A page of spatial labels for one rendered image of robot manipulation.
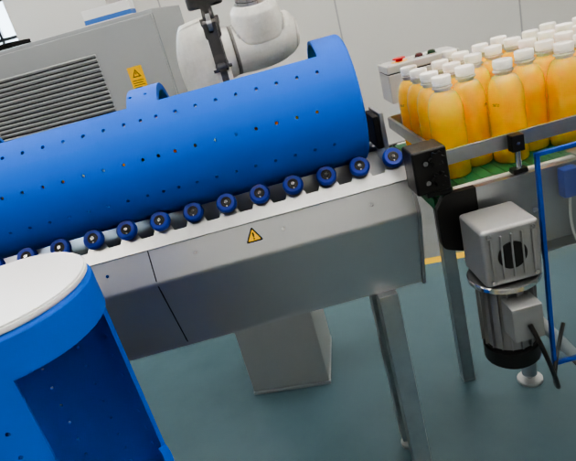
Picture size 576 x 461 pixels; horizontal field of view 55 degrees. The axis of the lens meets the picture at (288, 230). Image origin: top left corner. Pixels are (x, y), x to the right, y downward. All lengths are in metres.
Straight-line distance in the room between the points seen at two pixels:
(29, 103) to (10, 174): 1.92
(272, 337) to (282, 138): 1.06
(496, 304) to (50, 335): 0.80
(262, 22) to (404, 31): 2.30
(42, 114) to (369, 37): 2.14
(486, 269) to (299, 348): 1.11
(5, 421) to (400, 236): 0.85
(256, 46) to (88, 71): 1.33
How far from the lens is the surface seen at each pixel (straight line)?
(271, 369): 2.15
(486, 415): 1.95
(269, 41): 1.83
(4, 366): 0.85
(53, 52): 3.05
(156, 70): 2.88
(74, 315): 0.86
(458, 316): 1.92
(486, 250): 1.09
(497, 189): 1.21
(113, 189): 1.20
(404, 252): 1.32
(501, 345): 1.23
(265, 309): 1.35
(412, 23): 4.03
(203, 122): 1.15
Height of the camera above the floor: 1.33
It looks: 22 degrees down
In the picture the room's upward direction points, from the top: 15 degrees counter-clockwise
